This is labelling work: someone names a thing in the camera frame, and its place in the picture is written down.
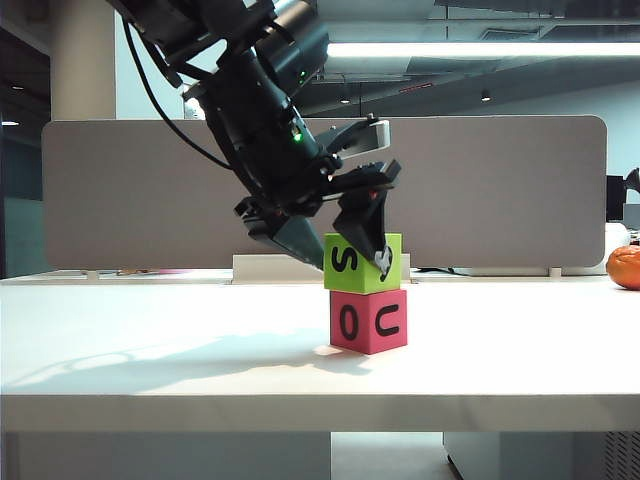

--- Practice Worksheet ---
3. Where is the grey fabric desk partition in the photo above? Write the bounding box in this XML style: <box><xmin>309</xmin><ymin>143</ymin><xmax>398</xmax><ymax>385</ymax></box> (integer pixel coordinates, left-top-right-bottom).
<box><xmin>41</xmin><ymin>115</ymin><xmax>610</xmax><ymax>272</ymax></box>

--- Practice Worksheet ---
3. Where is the long ceiling light strip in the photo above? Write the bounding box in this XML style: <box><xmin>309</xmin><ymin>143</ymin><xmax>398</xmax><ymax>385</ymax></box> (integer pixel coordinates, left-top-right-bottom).
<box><xmin>322</xmin><ymin>42</ymin><xmax>640</xmax><ymax>58</ymax></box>

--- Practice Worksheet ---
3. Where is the black monitor on arm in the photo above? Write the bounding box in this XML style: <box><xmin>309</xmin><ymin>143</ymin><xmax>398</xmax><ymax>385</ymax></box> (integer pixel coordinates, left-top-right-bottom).
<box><xmin>606</xmin><ymin>168</ymin><xmax>640</xmax><ymax>222</ymax></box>

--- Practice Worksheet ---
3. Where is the pink foam letter block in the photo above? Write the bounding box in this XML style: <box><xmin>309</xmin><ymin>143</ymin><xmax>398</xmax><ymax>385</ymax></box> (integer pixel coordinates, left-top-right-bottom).
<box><xmin>329</xmin><ymin>288</ymin><xmax>409</xmax><ymax>356</ymax></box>

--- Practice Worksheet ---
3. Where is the green foam letter block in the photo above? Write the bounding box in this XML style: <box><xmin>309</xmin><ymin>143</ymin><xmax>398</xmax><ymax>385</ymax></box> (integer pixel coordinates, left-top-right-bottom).
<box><xmin>323</xmin><ymin>231</ymin><xmax>404</xmax><ymax>294</ymax></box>

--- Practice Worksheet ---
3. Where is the orange round fruit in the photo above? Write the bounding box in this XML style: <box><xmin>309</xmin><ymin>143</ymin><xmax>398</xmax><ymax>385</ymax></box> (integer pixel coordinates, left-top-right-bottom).
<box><xmin>606</xmin><ymin>245</ymin><xmax>640</xmax><ymax>290</ymax></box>

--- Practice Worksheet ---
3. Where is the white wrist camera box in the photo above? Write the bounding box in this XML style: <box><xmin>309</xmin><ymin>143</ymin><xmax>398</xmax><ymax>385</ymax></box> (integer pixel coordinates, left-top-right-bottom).
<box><xmin>319</xmin><ymin>113</ymin><xmax>392</xmax><ymax>161</ymax></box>

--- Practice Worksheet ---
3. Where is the silver wall plate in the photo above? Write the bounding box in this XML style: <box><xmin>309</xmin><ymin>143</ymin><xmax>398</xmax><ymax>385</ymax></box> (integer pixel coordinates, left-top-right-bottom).
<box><xmin>182</xmin><ymin>97</ymin><xmax>208</xmax><ymax>121</ymax></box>

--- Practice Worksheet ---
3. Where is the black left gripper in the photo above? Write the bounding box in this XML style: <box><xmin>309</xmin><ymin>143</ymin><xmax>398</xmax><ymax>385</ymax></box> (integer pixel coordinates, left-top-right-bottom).
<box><xmin>198</xmin><ymin>48</ymin><xmax>403</xmax><ymax>282</ymax></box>

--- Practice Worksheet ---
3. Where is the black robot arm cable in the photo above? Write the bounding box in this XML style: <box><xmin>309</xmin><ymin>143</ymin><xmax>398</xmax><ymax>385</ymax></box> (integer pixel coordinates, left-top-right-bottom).
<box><xmin>121</xmin><ymin>12</ymin><xmax>234</xmax><ymax>171</ymax></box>

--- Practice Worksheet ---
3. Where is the white device behind partition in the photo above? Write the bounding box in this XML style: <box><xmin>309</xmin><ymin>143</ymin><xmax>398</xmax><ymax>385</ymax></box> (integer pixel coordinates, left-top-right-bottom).
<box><xmin>604</xmin><ymin>223</ymin><xmax>630</xmax><ymax>252</ymax></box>

